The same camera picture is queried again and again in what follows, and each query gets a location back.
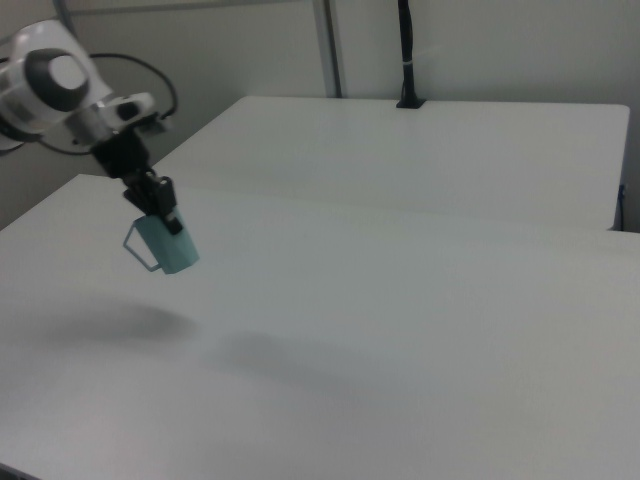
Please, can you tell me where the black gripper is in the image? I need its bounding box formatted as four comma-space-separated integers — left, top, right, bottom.
91, 130, 184, 237

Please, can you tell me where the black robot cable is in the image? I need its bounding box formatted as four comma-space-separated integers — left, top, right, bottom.
91, 51, 180, 134

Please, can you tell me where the white table with pole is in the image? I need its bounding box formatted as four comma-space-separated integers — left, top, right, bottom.
152, 95, 631, 232

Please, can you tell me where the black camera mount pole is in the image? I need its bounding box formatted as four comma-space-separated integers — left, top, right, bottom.
395, 0, 427, 110

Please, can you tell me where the teal faceted cup with handle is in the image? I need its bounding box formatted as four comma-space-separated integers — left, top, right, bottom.
122, 211, 201, 276

